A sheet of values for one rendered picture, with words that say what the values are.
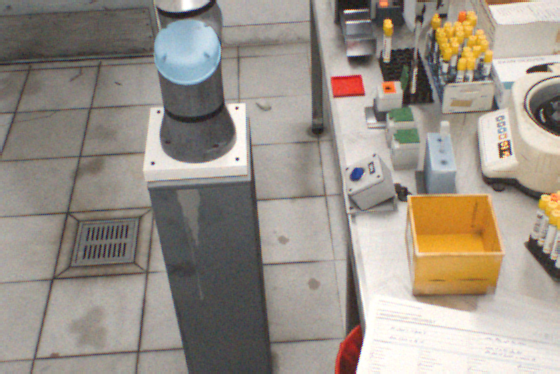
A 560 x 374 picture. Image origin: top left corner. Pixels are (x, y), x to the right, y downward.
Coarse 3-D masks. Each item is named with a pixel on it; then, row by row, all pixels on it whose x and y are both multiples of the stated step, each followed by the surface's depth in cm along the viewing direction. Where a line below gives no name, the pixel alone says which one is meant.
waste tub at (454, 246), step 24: (408, 216) 128; (432, 216) 130; (456, 216) 130; (480, 216) 130; (408, 240) 128; (432, 240) 132; (456, 240) 132; (480, 240) 131; (408, 264) 129; (432, 264) 119; (456, 264) 119; (480, 264) 119; (432, 288) 123; (456, 288) 123; (480, 288) 123
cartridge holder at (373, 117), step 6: (366, 108) 159; (372, 108) 159; (366, 114) 157; (372, 114) 157; (378, 114) 154; (384, 114) 154; (366, 120) 157; (372, 120) 156; (378, 120) 155; (384, 120) 156; (372, 126) 156
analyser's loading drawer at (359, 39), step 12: (360, 0) 186; (348, 12) 176; (360, 12) 176; (348, 24) 173; (360, 24) 173; (348, 36) 174; (360, 36) 174; (372, 36) 174; (348, 48) 171; (360, 48) 171; (372, 48) 171
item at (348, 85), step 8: (336, 80) 169; (344, 80) 169; (352, 80) 168; (360, 80) 168; (336, 88) 167; (344, 88) 166; (352, 88) 166; (360, 88) 166; (336, 96) 164; (344, 96) 164; (352, 96) 164
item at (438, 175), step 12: (432, 144) 136; (444, 144) 136; (432, 156) 134; (444, 156) 134; (432, 168) 132; (444, 168) 132; (420, 180) 143; (432, 180) 133; (444, 180) 133; (420, 192) 140; (432, 192) 135; (444, 192) 135; (456, 192) 140
